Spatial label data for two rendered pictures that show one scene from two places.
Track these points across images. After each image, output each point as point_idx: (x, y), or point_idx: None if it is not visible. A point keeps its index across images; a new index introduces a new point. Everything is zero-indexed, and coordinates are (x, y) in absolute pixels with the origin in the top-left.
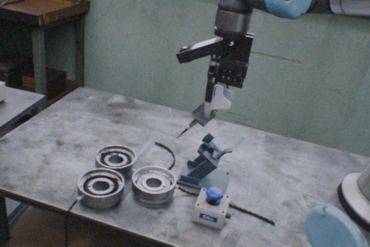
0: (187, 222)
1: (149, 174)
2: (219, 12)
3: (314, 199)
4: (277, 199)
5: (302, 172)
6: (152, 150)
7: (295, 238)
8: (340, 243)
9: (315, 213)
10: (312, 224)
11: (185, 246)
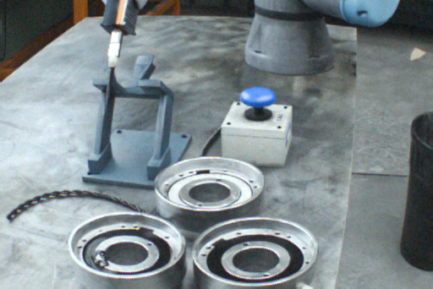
0: (289, 171)
1: (177, 201)
2: None
3: (170, 72)
4: (183, 96)
5: (97, 76)
6: (40, 224)
7: (272, 89)
8: None
9: None
10: None
11: (346, 168)
